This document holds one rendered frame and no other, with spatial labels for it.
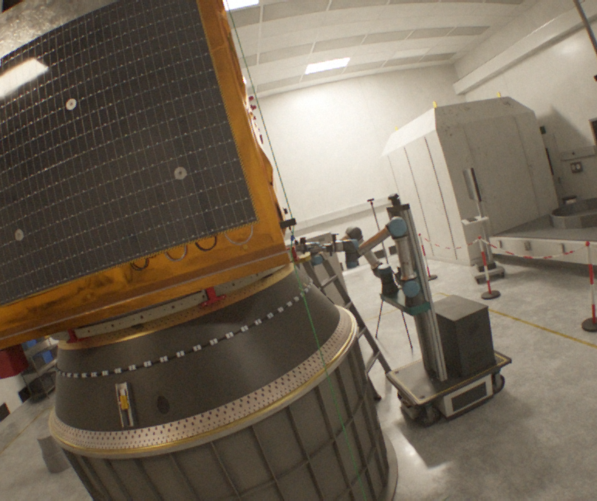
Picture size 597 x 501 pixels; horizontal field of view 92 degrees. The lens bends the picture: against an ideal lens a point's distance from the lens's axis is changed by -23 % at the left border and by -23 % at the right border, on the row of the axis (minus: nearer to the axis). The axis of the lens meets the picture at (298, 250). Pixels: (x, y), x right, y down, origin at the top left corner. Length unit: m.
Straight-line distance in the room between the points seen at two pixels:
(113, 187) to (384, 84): 10.18
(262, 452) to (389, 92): 10.42
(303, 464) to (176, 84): 1.80
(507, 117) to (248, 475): 8.18
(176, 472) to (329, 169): 9.08
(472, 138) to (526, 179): 1.62
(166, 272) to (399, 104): 10.15
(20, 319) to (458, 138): 7.40
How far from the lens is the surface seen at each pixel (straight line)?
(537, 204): 8.87
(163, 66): 1.65
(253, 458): 1.78
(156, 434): 1.71
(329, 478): 2.09
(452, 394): 3.05
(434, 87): 11.98
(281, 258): 1.51
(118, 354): 1.83
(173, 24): 1.74
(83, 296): 1.71
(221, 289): 1.76
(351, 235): 3.00
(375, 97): 11.00
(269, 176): 1.55
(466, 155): 7.76
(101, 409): 1.90
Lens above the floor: 1.93
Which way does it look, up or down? 5 degrees down
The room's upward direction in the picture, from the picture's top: 16 degrees counter-clockwise
